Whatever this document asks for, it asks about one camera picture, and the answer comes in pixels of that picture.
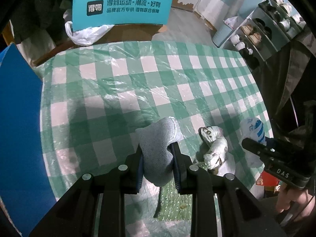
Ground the white blue striped sock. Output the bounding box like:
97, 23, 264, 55
239, 117, 266, 168

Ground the light grey sock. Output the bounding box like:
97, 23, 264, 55
135, 117, 183, 187

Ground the white patterned sock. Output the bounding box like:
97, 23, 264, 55
199, 126, 228, 171

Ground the person's right hand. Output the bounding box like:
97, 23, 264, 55
276, 183, 315, 222

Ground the red packet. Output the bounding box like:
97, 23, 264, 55
256, 171, 280, 187

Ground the green checkered tablecloth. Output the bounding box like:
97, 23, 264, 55
35, 41, 273, 199

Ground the blue-edged cardboard box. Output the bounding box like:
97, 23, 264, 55
1, 44, 56, 236

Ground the grey shoe rack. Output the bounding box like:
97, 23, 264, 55
213, 0, 306, 70

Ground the white plastic bag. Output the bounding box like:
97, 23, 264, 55
63, 9, 114, 47

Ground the teal shoe box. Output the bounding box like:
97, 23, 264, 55
72, 0, 172, 31

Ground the dark hanging jacket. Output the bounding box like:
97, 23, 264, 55
10, 0, 72, 44

